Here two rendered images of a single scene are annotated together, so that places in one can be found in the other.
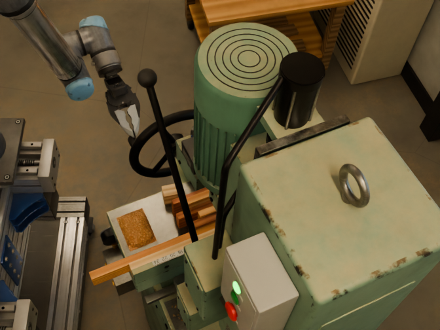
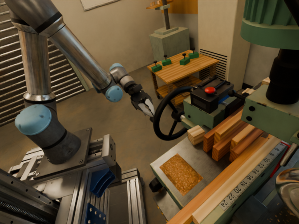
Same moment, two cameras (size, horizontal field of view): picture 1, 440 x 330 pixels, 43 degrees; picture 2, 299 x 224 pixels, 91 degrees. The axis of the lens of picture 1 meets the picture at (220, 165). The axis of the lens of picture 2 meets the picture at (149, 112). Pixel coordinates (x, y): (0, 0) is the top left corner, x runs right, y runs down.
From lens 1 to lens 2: 0.99 m
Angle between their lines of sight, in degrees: 19
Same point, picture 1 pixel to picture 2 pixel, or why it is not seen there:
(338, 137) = not seen: outside the picture
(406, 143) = not seen: hidden behind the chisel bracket
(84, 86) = (115, 90)
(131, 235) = (179, 178)
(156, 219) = (193, 159)
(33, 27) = (66, 42)
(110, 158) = (143, 149)
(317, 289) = not seen: outside the picture
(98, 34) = (119, 70)
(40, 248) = (119, 201)
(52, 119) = (118, 141)
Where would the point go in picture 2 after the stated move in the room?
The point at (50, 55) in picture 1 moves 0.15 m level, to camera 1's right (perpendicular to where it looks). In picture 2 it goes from (87, 67) to (126, 57)
